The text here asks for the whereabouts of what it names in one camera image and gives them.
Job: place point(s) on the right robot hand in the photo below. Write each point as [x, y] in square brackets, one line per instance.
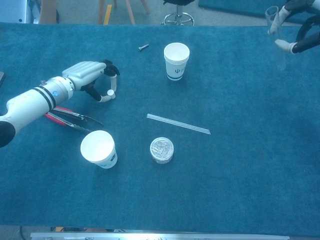
[310, 42]

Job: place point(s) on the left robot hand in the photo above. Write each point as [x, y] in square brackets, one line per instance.
[85, 72]

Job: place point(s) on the small white stopper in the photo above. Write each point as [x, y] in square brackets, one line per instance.
[109, 93]

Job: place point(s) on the clear glass test tube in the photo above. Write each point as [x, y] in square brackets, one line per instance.
[282, 60]

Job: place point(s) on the small metal bolt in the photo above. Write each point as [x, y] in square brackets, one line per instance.
[143, 47]

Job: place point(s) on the brown wooden board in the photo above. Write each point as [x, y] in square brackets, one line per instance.
[48, 12]

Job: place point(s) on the wooden chair legs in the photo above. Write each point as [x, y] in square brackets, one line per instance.
[130, 12]

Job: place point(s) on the white paper cup blue logo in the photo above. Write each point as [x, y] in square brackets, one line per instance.
[97, 147]

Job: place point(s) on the white paper cup trident logo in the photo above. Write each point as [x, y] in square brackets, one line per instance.
[176, 65]

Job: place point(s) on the grey metal cabinet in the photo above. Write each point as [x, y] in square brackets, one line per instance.
[12, 10]

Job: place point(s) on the clear flat plastic strip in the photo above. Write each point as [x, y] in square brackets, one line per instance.
[178, 124]

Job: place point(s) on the chrome base stool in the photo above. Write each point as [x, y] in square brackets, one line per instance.
[178, 17]

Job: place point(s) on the round tin of paper clips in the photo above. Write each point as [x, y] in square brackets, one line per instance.
[161, 150]

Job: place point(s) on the teal felt table mat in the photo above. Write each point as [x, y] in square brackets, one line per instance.
[50, 187]

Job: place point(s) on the aluminium frame rail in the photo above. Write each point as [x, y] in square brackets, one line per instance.
[150, 236]

